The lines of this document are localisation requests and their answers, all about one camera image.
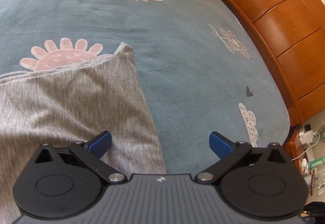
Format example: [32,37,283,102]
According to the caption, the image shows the grey sweatpants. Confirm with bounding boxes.
[1,43,166,223]

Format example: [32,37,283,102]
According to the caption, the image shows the wooden nightstand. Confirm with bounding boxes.
[283,125,306,177]

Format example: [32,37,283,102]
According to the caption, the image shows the white charger plug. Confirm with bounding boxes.
[299,124,314,145]

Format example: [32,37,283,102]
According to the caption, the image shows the blue floral bed sheet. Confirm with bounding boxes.
[1,0,290,174]

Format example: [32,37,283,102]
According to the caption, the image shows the small green desk fan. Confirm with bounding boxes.
[318,125,325,142]

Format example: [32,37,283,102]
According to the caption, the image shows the orange wooden headboard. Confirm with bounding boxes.
[224,0,324,125]

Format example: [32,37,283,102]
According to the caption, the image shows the white charging cable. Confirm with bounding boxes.
[291,132,321,161]

